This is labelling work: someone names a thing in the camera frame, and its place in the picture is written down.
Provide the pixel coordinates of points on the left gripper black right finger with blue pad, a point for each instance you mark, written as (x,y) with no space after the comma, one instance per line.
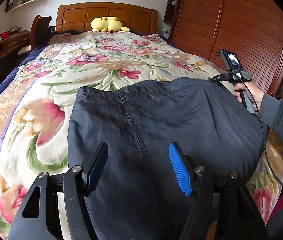
(197,183)

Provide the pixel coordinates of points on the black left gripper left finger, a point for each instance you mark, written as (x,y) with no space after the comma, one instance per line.
(78,184)

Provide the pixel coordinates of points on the dark navy jacket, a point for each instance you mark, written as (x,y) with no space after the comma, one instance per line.
(138,196)

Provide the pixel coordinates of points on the person's right hand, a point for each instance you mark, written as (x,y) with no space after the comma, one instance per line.
(255,95)

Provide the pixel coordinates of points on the louvered wooden wardrobe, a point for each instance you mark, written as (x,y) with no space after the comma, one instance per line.
(253,29)

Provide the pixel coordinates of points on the floral bed blanket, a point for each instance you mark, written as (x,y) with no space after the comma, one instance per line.
(36,107)

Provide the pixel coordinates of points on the dark wooden corner shelf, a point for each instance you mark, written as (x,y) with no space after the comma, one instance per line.
(170,11)

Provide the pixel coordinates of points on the yellow plush toy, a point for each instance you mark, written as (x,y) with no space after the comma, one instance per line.
(107,24)

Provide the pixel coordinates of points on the wooden desk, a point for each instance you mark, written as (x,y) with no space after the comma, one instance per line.
(9,48)

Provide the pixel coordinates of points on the dark wooden chair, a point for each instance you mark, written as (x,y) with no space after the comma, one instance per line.
(40,30)

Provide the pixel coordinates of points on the red object on desk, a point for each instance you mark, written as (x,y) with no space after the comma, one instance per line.
(4,35)

